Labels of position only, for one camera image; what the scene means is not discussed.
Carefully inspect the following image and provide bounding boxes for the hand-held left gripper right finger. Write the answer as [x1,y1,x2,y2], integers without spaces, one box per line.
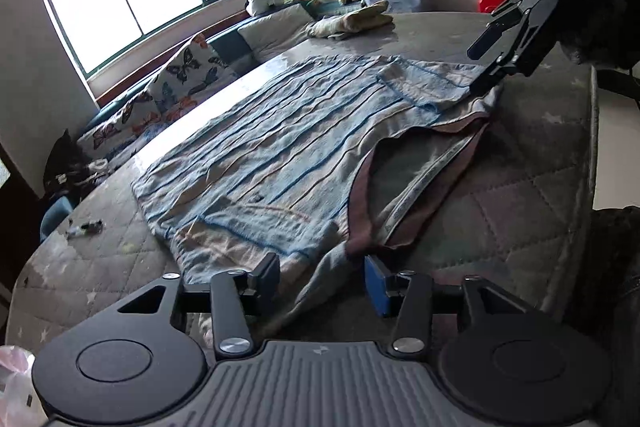
[364,255,527,355]

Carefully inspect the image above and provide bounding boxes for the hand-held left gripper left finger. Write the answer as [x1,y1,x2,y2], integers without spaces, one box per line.
[116,252,281,360]

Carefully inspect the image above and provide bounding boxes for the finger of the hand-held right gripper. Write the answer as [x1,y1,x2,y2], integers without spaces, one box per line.
[469,0,567,96]
[466,0,538,60]

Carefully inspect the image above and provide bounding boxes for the blue striped shirt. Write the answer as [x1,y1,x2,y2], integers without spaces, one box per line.
[131,54,503,333]

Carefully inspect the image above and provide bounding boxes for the folded beige cloth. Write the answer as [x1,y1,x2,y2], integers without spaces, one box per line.
[306,1,396,40]

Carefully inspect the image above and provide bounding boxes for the grey quilted mattress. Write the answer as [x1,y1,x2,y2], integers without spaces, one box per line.
[5,11,601,358]

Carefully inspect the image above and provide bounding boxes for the small dark clutter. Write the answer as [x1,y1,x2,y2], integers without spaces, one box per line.
[66,219,104,239]

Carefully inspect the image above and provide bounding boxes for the butterfly print pillow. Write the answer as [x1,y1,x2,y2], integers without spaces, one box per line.
[77,33,238,168]

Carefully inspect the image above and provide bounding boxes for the grey pillow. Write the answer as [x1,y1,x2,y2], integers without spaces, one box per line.
[237,4,321,62]

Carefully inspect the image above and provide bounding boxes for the blue stool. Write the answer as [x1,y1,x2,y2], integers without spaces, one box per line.
[40,197,76,243]

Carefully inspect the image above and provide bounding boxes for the white plush toy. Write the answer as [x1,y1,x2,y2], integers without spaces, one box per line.
[245,0,283,15]

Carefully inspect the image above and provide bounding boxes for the black bag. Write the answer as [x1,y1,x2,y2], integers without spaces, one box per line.
[42,129,108,198]

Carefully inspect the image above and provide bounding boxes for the pink plastic bag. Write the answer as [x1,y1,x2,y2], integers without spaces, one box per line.
[0,344,48,427]

